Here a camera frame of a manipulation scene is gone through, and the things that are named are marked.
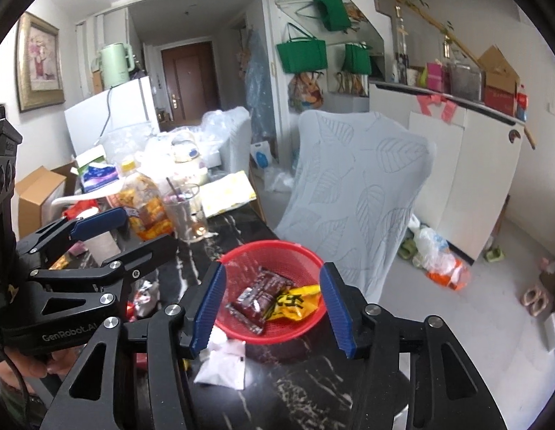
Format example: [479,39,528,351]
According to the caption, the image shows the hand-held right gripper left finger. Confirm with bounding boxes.
[39,262,229,430]

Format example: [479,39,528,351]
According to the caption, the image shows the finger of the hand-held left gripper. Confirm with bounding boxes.
[29,234,180,294]
[15,207,129,274]

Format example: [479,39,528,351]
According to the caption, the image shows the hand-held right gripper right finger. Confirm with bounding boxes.
[319,261,507,430]

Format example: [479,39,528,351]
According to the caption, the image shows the clear bag with white contents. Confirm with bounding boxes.
[194,326,248,390]

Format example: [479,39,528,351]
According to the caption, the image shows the red plastic basket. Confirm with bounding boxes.
[213,240,328,345]

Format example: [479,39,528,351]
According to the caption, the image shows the person's left hand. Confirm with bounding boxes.
[9,346,82,381]

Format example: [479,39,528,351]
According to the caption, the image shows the white paper towel roll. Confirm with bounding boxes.
[82,228,122,266]

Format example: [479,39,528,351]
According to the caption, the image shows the red and white snack wrapper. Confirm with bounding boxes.
[125,280,161,319]

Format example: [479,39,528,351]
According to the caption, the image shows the yellow snack packet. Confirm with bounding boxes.
[265,284,324,323]

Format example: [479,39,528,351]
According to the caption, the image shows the blue tissue pack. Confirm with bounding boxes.
[80,166,121,193]

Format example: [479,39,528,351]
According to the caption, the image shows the large iced tea bottle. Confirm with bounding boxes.
[117,159,176,240]

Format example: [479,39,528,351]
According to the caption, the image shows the dark red snack packet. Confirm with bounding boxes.
[225,266,294,336]

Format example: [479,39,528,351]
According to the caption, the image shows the clear glass cup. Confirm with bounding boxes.
[162,183,209,243]

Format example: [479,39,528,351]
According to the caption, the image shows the open cardboard box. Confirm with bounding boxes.
[15,166,79,238]

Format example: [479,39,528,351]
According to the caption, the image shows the metal spoon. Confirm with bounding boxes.
[165,177,202,234]

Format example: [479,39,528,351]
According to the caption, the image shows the white cloth with yellow print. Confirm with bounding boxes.
[201,171,257,218]

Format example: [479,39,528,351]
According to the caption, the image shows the white plastic bag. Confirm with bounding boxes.
[407,226,451,269]

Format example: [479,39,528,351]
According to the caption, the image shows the orange plastic bag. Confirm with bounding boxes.
[425,255,471,291]

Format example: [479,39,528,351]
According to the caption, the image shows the white fridge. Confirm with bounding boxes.
[63,76,161,162]

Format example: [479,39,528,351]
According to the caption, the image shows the chair with leaf-pattern cover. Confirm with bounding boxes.
[275,110,437,303]

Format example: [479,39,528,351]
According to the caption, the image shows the plastic-covered white sofa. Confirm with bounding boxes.
[201,106,252,175]

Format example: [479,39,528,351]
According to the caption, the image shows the light green kettle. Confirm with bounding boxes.
[90,42,137,91]

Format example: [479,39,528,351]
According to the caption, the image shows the gold framed picture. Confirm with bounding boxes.
[15,11,66,114]

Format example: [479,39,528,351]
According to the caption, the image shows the brown door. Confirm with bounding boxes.
[160,41,221,121]

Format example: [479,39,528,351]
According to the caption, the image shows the white cabinet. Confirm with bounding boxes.
[368,80,527,267]

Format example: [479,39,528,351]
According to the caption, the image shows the pink slippers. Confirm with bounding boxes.
[521,287,551,316]

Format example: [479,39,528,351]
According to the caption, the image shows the colourful printed bag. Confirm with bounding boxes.
[287,72,325,113]

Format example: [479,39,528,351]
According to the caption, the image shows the green tote bag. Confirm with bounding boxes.
[312,0,352,32]
[276,22,328,73]
[343,42,373,75]

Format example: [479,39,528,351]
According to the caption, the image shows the pink box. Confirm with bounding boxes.
[425,62,449,92]

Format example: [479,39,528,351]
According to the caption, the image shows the grey container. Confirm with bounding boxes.
[448,60,484,101]

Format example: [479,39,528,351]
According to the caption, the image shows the red box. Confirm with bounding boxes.
[484,86,518,116]

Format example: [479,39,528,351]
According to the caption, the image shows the tall glass bottle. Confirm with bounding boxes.
[394,5,409,83]

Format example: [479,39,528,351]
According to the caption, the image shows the red soda bottle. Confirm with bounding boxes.
[514,83,529,121]

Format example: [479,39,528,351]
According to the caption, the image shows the brown cardboard box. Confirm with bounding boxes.
[477,45,521,95]

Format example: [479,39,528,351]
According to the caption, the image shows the white jar with handle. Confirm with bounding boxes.
[170,137,209,184]

